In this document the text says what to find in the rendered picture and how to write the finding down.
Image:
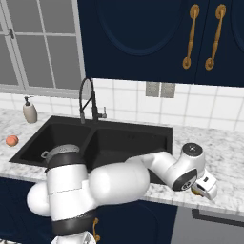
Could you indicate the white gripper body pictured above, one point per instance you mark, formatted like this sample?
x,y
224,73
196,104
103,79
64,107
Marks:
x,y
209,192

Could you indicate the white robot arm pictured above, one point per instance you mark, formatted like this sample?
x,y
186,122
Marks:
x,y
114,182

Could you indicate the yellow apple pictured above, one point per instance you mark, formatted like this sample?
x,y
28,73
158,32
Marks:
x,y
196,192

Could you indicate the black double sink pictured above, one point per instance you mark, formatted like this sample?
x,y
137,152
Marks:
x,y
127,143

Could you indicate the black spring faucet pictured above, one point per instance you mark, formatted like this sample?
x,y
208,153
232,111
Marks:
x,y
94,105

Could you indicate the grey metal colander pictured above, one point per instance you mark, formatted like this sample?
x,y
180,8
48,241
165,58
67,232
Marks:
x,y
63,148

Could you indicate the orange peach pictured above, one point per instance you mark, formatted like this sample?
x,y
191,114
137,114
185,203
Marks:
x,y
12,140

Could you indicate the grey dishwasher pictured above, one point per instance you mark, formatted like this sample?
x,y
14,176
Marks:
x,y
206,230

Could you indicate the navy base cupboard door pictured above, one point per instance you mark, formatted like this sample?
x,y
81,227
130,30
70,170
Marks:
x,y
139,222
16,216

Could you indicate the beige soap dispenser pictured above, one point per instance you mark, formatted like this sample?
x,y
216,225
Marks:
x,y
30,112

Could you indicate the white framed window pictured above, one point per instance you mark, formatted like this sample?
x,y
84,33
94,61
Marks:
x,y
47,47

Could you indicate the grey wall outlet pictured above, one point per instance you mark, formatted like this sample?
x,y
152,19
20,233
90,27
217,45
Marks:
x,y
152,89
167,90

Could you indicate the navy wall cupboard door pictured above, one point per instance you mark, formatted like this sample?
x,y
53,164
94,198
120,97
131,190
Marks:
x,y
232,41
136,38

